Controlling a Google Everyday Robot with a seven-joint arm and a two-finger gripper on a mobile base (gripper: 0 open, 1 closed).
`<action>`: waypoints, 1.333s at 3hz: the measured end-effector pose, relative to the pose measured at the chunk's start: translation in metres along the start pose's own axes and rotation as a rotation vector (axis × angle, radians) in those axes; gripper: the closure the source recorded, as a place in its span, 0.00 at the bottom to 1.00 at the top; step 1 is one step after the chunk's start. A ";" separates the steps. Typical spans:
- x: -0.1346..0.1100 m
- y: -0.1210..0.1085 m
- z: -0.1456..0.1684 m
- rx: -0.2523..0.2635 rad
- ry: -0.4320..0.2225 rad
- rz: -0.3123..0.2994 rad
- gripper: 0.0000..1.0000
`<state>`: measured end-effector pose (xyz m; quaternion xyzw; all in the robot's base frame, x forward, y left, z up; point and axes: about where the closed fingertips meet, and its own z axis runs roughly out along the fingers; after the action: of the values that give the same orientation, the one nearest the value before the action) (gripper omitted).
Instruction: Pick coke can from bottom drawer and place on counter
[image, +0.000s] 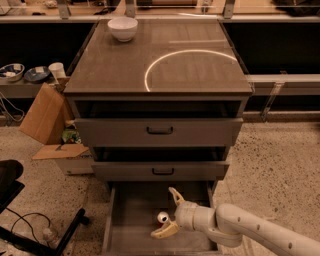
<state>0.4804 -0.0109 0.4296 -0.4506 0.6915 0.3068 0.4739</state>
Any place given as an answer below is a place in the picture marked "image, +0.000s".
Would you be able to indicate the patterned bowl far left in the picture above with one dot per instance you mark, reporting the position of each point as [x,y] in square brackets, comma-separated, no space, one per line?
[12,72]

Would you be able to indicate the clear plastic bottle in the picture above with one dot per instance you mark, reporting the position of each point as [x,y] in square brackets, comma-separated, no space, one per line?
[50,235]

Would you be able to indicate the open cardboard box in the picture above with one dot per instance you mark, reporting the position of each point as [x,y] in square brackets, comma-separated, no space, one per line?
[45,122]

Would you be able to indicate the green snack bag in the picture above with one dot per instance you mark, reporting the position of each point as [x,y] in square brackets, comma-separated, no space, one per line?
[71,136]

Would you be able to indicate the white ceramic bowl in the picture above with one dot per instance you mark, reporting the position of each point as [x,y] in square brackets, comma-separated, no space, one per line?
[123,28]

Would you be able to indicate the red coke can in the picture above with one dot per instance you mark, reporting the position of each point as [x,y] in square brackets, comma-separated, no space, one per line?
[164,219]

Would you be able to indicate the grey drawer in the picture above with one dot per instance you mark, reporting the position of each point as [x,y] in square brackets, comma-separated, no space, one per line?
[132,217]
[158,132]
[160,171]

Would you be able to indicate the black office chair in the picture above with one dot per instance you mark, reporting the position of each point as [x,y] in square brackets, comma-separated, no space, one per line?
[21,234]

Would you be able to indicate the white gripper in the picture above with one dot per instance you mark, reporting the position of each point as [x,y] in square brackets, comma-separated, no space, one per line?
[186,214]

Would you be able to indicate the grey drawer cabinet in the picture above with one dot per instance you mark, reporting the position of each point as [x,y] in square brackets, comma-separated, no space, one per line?
[170,69]

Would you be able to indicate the grey middle drawer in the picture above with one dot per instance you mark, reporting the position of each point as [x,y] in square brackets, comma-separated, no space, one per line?
[160,171]

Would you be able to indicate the blue patterned bowl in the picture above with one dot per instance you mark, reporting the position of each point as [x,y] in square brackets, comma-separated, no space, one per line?
[37,74]

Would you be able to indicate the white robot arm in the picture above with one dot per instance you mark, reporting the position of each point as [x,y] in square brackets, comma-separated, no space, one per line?
[227,224]

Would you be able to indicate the grey bottom drawer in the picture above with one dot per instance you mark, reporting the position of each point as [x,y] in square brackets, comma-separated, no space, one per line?
[132,217]

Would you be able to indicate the grey top drawer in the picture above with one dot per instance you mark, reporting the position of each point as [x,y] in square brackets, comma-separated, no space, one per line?
[158,132]

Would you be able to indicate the grey wall shelf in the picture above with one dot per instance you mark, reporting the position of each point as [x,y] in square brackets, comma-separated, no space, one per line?
[24,89]

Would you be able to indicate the white paper cup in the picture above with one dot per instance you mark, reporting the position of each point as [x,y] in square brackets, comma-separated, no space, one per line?
[57,70]

